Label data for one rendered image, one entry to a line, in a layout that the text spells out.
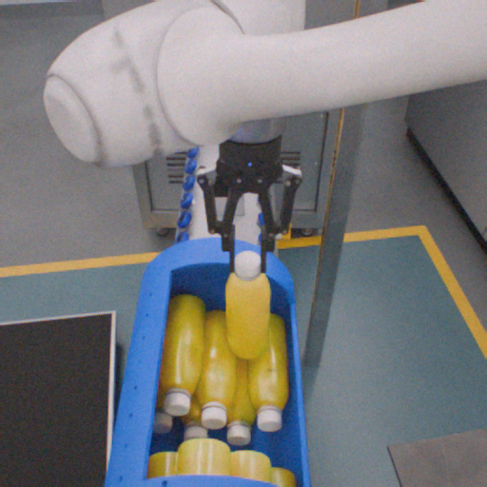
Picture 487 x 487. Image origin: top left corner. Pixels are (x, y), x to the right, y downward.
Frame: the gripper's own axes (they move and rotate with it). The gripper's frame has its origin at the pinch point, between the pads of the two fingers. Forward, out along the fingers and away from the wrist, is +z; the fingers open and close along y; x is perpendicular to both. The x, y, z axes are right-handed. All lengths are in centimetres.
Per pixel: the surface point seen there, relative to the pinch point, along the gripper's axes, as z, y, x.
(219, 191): 29, 7, -50
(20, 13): 124, 198, -417
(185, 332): 17.1, 10.1, 2.1
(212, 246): 7.9, 5.7, -8.6
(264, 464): 17.6, -2.5, 23.7
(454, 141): 97, -108, -178
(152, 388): 10.0, 12.8, 16.6
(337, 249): 64, -29, -65
